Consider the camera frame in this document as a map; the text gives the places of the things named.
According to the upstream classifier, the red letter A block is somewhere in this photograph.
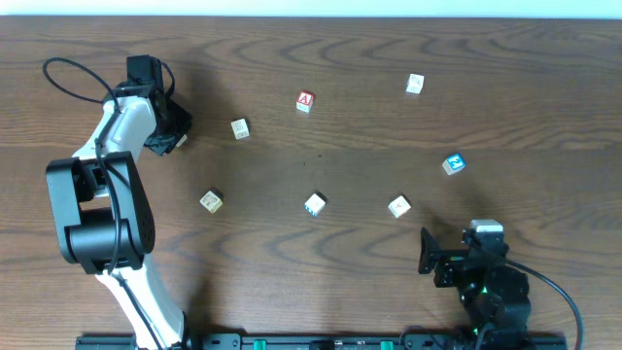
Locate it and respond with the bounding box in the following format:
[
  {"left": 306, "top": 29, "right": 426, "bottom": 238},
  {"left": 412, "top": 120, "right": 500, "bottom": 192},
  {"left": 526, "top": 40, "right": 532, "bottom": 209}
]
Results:
[{"left": 296, "top": 90, "right": 314, "bottom": 113}]

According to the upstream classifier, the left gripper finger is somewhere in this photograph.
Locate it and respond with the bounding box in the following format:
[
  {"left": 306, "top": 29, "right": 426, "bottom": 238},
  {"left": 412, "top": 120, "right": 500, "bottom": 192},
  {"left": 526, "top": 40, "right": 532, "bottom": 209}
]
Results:
[
  {"left": 144, "top": 135, "right": 179, "bottom": 156},
  {"left": 167, "top": 99, "right": 192, "bottom": 137}
]

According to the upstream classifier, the white block red Q side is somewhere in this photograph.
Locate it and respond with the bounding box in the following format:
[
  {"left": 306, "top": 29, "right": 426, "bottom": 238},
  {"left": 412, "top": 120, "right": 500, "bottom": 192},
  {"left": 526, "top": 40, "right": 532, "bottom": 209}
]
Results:
[{"left": 388, "top": 195, "right": 411, "bottom": 219}]

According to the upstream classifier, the right black cable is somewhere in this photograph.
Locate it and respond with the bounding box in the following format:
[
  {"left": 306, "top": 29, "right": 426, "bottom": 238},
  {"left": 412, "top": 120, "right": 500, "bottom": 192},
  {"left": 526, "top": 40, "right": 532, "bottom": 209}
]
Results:
[{"left": 502, "top": 257, "right": 584, "bottom": 350}]

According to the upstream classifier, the white block yellow picture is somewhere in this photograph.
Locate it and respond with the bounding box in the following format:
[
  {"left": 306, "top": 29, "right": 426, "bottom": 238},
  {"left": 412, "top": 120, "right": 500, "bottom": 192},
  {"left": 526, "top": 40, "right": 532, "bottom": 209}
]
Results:
[{"left": 199, "top": 190, "right": 224, "bottom": 214}]

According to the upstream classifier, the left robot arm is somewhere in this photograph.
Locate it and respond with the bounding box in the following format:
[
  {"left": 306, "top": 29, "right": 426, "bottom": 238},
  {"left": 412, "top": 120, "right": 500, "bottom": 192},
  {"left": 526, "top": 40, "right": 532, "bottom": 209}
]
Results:
[{"left": 46, "top": 78, "right": 200, "bottom": 349}]

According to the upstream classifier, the white block far right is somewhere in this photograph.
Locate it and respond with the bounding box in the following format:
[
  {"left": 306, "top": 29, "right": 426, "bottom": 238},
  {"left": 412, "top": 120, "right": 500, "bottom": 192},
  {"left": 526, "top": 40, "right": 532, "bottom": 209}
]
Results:
[{"left": 405, "top": 73, "right": 425, "bottom": 94}]

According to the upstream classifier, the white block blue side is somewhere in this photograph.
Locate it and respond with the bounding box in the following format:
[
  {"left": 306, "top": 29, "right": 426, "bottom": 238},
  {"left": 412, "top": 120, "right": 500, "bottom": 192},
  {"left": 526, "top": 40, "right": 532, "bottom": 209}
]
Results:
[{"left": 304, "top": 192, "right": 327, "bottom": 217}]

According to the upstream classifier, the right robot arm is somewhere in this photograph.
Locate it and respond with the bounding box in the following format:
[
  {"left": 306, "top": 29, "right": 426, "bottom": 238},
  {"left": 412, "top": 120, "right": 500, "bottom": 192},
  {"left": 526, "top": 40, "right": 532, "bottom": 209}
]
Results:
[{"left": 418, "top": 219, "right": 535, "bottom": 349}]

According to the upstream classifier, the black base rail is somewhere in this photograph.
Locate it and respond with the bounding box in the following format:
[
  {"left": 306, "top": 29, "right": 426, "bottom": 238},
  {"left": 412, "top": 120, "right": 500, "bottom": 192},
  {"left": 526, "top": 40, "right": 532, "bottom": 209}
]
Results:
[{"left": 74, "top": 332, "right": 568, "bottom": 350}]

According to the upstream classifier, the plain white wooden block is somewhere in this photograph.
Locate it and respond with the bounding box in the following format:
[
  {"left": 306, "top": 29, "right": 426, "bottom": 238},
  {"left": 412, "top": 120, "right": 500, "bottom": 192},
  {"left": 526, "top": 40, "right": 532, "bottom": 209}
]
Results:
[{"left": 231, "top": 119, "right": 250, "bottom": 140}]

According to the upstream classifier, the red letter I block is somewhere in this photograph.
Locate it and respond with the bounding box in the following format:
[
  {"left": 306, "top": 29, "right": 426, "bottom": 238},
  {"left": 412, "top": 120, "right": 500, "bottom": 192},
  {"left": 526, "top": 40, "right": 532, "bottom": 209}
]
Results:
[{"left": 176, "top": 134, "right": 188, "bottom": 148}]

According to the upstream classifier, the blue number 2 block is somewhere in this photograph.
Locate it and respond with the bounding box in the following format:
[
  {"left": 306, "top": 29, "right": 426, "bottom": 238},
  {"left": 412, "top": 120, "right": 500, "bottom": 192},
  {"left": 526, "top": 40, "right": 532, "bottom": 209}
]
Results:
[{"left": 441, "top": 153, "right": 466, "bottom": 176}]

